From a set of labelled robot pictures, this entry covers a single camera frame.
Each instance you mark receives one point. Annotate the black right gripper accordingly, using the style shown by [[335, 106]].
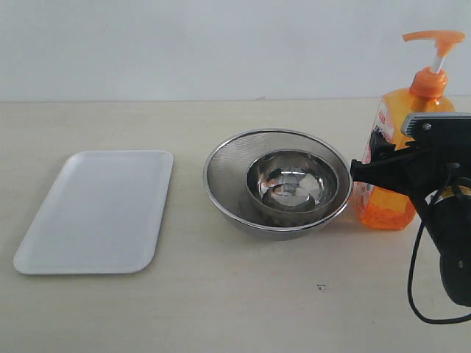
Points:
[[435, 175]]

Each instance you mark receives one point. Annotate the orange pump soap bottle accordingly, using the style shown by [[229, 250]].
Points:
[[379, 208]]

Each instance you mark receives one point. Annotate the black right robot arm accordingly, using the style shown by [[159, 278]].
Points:
[[451, 236]]

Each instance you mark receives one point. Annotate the small stainless steel bowl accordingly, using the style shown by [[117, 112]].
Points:
[[292, 186]]

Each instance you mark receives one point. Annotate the steel mesh colander basket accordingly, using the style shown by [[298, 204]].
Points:
[[224, 177]]

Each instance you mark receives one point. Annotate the white rectangular foam tray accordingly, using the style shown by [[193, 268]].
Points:
[[102, 215]]

